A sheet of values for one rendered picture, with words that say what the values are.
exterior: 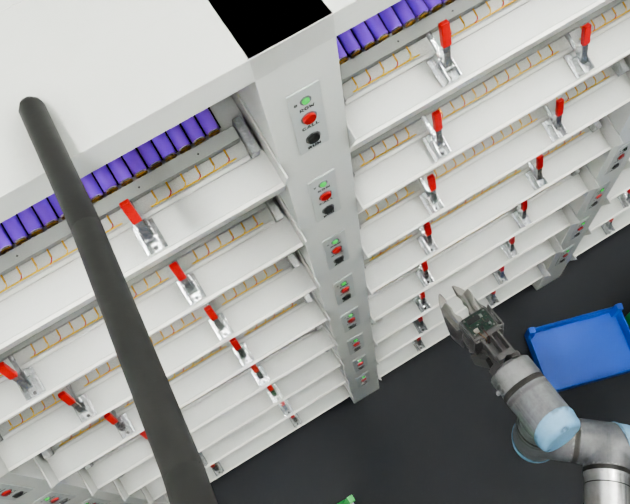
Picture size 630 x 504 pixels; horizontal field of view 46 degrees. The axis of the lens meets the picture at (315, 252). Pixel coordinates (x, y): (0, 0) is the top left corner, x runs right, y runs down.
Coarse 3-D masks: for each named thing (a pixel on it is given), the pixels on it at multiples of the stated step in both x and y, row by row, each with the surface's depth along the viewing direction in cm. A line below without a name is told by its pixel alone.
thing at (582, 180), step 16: (576, 176) 173; (592, 176) 168; (560, 192) 172; (576, 192) 173; (512, 208) 171; (528, 208) 172; (544, 208) 172; (496, 224) 171; (512, 224) 171; (528, 224) 171; (480, 240) 170; (496, 240) 170; (448, 256) 169; (464, 256) 169; (480, 256) 170; (432, 272) 169; (448, 272) 169; (400, 288) 168; (416, 288) 168; (384, 304) 167; (400, 304) 167
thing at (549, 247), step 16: (528, 256) 209; (544, 256) 209; (496, 272) 205; (512, 272) 208; (480, 288) 207; (496, 288) 207; (448, 304) 206; (416, 320) 202; (432, 320) 205; (400, 336) 204; (416, 336) 204; (384, 352) 203
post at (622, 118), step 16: (624, 112) 144; (624, 128) 148; (624, 144) 158; (592, 160) 165; (608, 160) 161; (624, 160) 168; (608, 176) 172; (592, 192) 176; (608, 192) 184; (576, 208) 184; (592, 208) 189; (576, 224) 194; (560, 240) 203; (576, 240) 210; (560, 272) 236
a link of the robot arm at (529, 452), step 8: (512, 432) 151; (512, 440) 151; (520, 440) 145; (520, 448) 148; (528, 448) 145; (536, 448) 143; (560, 448) 144; (568, 448) 144; (520, 456) 151; (528, 456) 148; (536, 456) 147; (544, 456) 146; (552, 456) 146; (560, 456) 145; (568, 456) 145
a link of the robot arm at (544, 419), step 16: (528, 384) 138; (544, 384) 139; (512, 400) 140; (528, 400) 137; (544, 400) 136; (560, 400) 137; (528, 416) 137; (544, 416) 135; (560, 416) 134; (576, 416) 136; (528, 432) 139; (544, 432) 135; (560, 432) 134; (576, 432) 138; (544, 448) 136
